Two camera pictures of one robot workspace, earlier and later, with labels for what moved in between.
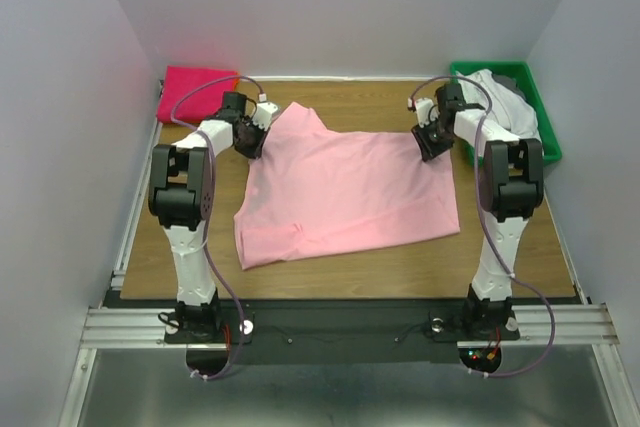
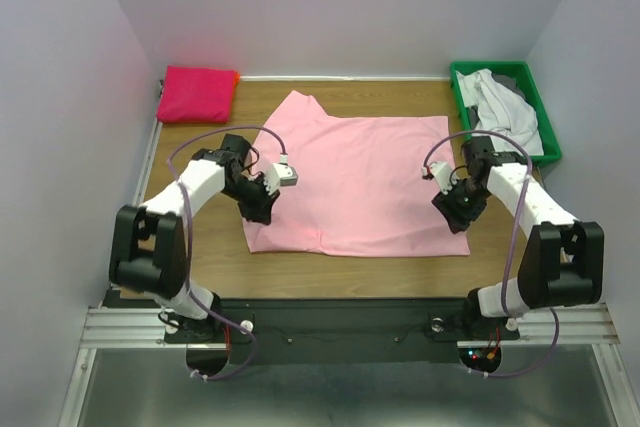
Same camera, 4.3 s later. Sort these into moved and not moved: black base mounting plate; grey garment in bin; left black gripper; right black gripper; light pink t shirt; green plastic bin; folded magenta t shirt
Moved: light pink t shirt; left black gripper; right black gripper
Not moved: green plastic bin; grey garment in bin; folded magenta t shirt; black base mounting plate
